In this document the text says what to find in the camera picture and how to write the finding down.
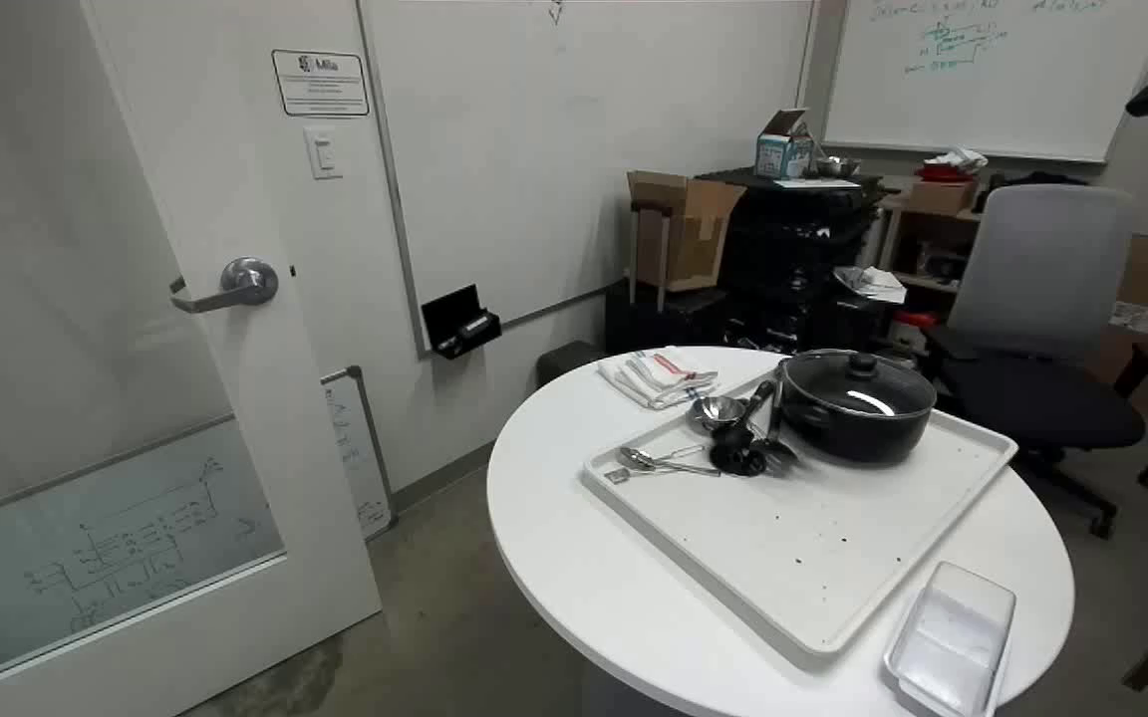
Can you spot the glass lid with black knob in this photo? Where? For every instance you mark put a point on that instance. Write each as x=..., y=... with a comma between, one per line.
x=856, y=385

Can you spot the black cooking pot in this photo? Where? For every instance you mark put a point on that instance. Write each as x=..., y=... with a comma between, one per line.
x=856, y=447

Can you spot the white door with glass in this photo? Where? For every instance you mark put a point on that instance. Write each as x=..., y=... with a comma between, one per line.
x=99, y=401

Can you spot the white striped cloth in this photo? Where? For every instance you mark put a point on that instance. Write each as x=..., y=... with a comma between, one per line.
x=656, y=374

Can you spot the black marker holder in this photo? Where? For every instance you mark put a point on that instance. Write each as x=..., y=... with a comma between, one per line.
x=457, y=323

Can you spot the metal spoon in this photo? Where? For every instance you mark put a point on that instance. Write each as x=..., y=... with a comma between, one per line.
x=660, y=465

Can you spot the metal measuring cup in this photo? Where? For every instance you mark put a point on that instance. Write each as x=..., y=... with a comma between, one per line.
x=713, y=412

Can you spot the open cardboard box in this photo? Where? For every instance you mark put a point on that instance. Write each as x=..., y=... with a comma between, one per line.
x=686, y=226

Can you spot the black measuring spoon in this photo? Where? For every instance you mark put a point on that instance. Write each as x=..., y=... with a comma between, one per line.
x=741, y=454

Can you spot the small leaning whiteboard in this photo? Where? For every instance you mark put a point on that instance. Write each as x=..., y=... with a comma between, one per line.
x=360, y=451

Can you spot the small tissue box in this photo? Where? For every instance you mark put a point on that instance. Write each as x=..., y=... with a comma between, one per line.
x=785, y=153

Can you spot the wooden shelf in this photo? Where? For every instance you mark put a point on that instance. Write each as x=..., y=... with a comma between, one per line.
x=927, y=222

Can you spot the clear plastic container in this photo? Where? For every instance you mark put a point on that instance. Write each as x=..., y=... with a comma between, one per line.
x=953, y=640

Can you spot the grey office chair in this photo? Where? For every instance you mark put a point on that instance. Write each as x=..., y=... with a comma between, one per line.
x=1040, y=266

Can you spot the whiteboard with green writing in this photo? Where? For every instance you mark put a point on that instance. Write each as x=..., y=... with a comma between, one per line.
x=1000, y=81

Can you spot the large wall whiteboard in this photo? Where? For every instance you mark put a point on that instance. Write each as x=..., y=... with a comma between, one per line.
x=575, y=143

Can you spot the white light switch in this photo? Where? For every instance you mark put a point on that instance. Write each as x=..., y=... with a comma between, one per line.
x=326, y=157

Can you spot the white wall sign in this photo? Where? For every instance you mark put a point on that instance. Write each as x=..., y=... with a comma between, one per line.
x=320, y=81

